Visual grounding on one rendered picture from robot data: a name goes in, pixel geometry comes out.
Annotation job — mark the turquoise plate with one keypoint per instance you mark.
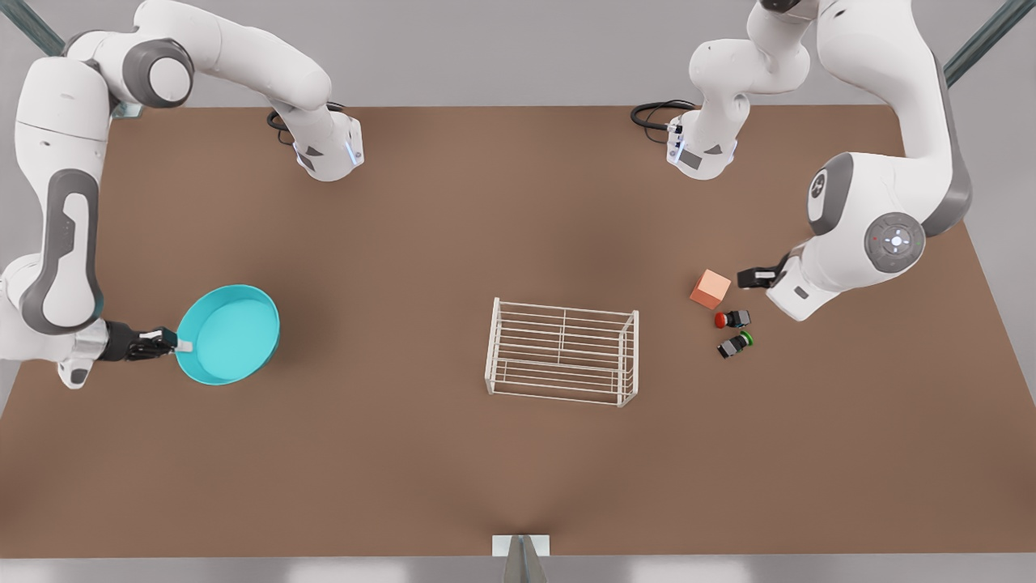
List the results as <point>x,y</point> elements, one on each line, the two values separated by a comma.
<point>229,333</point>

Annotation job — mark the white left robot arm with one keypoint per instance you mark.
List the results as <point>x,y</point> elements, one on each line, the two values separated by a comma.
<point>882,146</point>

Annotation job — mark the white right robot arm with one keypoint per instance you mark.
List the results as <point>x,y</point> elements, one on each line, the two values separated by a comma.
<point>69,154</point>

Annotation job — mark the orange cube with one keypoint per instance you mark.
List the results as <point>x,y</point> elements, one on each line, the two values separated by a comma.
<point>711,289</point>

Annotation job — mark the red button switch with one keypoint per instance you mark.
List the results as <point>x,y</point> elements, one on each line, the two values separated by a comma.
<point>732,319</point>

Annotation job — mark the green button switch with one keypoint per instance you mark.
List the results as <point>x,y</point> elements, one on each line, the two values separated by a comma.
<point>736,344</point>

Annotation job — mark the silver frame post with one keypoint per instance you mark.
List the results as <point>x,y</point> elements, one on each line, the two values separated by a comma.
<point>521,559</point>
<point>36,32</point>
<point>983,40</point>

